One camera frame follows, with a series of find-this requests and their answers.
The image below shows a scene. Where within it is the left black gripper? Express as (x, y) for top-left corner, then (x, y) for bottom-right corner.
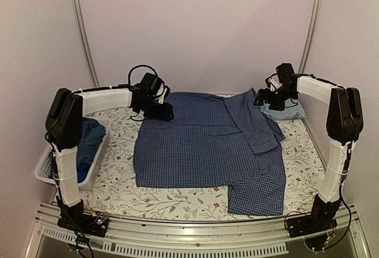
(138, 98), (173, 121)

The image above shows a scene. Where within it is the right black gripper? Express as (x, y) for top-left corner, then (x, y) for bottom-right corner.
(253, 86), (297, 111)

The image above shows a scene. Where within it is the light blue t-shirt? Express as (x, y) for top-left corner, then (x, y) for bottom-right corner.
(260, 102), (307, 121)

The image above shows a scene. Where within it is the dark blue checkered shirt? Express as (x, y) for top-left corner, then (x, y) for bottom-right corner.
(133, 90), (286, 216)

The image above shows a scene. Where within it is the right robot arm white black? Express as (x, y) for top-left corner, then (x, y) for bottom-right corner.
(254, 63), (364, 232)

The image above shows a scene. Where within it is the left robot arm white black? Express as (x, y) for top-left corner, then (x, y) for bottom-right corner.
(45, 66), (174, 231)

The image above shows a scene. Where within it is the white plastic laundry basket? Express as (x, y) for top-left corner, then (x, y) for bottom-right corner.
(34, 117), (112, 191)

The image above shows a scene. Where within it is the slate blue garment in basket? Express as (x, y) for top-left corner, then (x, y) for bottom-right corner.
(76, 117), (106, 169)

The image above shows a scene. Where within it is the bright blue garment in basket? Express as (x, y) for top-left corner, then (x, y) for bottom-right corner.
(76, 163), (91, 183)

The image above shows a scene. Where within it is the floral patterned table mat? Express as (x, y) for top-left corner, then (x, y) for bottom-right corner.
(80, 108), (325, 221)

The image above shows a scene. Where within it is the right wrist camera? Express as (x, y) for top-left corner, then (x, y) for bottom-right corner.
(265, 73), (281, 91)

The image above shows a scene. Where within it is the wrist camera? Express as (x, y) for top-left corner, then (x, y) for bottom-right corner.
(265, 73), (281, 91)
(154, 85), (171, 104)

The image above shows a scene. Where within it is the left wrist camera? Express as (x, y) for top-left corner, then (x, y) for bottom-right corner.
(154, 85), (171, 104)

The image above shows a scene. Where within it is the right aluminium frame post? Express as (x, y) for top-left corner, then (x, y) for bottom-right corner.
(298, 0), (323, 74)

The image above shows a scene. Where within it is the aluminium frame post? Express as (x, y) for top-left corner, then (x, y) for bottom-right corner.
(298, 0), (323, 74)
(71, 0), (100, 88)

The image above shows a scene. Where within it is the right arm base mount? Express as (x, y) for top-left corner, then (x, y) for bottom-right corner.
(284, 211), (337, 238)

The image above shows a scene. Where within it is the front aluminium rail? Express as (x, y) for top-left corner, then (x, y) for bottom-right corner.
(25, 203), (374, 257)

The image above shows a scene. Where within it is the left aluminium frame post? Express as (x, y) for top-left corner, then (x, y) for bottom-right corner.
(71, 0), (100, 88)

